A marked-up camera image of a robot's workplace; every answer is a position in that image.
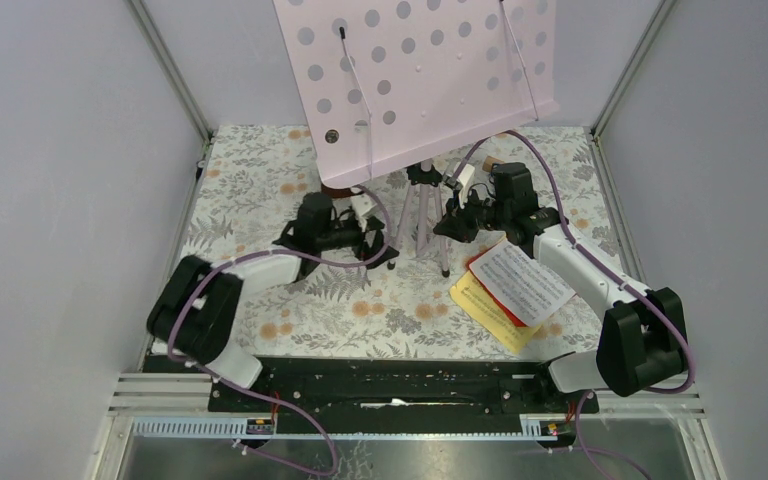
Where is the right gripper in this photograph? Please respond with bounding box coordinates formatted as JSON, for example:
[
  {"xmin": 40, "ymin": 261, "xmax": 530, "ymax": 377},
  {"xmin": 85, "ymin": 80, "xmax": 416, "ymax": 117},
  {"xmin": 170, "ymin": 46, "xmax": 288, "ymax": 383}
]
[{"xmin": 434, "ymin": 187, "xmax": 511, "ymax": 245}]

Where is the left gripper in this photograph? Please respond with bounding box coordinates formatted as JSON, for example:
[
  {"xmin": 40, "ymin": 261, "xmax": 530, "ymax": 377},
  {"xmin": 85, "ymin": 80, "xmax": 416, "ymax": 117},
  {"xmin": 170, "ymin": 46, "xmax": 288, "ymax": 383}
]
[{"xmin": 316, "ymin": 215, "xmax": 398, "ymax": 268}]

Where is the pink music stand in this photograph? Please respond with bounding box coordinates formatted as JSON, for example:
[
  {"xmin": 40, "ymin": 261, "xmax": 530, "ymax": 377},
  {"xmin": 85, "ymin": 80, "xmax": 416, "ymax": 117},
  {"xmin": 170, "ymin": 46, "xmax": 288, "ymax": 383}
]
[{"xmin": 269, "ymin": 0, "xmax": 562, "ymax": 278}]

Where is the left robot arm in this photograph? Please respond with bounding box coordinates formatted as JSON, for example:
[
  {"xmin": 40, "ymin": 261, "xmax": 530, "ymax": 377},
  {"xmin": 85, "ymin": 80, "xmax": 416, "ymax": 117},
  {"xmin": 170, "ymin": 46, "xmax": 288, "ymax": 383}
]
[{"xmin": 146, "ymin": 189, "xmax": 398, "ymax": 411}]

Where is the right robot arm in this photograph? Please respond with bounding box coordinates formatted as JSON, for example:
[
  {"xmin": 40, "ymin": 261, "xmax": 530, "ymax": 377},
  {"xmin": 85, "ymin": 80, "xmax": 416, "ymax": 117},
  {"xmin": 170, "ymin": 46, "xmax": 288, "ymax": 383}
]
[{"xmin": 434, "ymin": 163, "xmax": 694, "ymax": 412}]

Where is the floral table mat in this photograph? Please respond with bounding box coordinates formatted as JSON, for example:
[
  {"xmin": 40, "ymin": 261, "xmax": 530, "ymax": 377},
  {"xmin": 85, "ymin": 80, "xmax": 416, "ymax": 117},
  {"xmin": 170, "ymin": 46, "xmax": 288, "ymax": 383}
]
[{"xmin": 183, "ymin": 125, "xmax": 619, "ymax": 360}]

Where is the yellow sheet music page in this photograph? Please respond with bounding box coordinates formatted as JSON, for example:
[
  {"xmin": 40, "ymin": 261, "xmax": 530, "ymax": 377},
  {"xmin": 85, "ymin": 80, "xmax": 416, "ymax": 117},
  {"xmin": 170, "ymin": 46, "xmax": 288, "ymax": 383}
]
[{"xmin": 449, "ymin": 272, "xmax": 542, "ymax": 354}]

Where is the wooden block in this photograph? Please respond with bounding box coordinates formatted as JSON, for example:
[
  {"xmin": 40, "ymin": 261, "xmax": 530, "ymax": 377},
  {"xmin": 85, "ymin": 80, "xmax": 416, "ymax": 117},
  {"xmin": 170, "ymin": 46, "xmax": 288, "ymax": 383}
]
[{"xmin": 481, "ymin": 156, "xmax": 505, "ymax": 174}]

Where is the brown metronome box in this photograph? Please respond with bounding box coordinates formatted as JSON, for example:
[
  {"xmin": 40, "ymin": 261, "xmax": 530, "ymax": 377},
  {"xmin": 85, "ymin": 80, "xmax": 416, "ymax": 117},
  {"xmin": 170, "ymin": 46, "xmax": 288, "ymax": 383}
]
[{"xmin": 320, "ymin": 185, "xmax": 355, "ymax": 200}]

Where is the white sheet music page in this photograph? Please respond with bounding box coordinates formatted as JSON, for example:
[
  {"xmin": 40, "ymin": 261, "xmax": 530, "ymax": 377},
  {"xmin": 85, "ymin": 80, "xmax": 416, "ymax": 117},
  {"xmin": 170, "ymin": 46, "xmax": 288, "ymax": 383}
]
[{"xmin": 472, "ymin": 240, "xmax": 575, "ymax": 327}]

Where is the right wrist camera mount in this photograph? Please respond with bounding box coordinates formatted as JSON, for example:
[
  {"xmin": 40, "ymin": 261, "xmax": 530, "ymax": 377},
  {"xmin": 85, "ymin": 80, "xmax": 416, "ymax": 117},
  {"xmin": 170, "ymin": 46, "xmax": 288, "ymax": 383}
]
[{"xmin": 443, "ymin": 164, "xmax": 475, "ymax": 208}]

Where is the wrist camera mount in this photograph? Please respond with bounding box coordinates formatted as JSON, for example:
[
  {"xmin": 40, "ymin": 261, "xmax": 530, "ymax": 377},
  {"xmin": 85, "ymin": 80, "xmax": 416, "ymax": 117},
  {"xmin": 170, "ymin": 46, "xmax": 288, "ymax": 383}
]
[
  {"xmin": 443, "ymin": 164, "xmax": 475, "ymax": 208},
  {"xmin": 349, "ymin": 187, "xmax": 379, "ymax": 231}
]

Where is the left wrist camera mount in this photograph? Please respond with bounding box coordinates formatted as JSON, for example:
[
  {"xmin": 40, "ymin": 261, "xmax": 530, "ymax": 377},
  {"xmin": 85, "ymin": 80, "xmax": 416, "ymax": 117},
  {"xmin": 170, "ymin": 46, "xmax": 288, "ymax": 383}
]
[{"xmin": 349, "ymin": 187, "xmax": 379, "ymax": 231}]

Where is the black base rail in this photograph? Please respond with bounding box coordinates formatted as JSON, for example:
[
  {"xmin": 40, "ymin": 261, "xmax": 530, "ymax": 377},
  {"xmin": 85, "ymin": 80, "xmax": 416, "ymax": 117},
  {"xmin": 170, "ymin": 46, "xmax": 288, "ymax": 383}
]
[{"xmin": 142, "ymin": 354, "xmax": 601, "ymax": 437}]

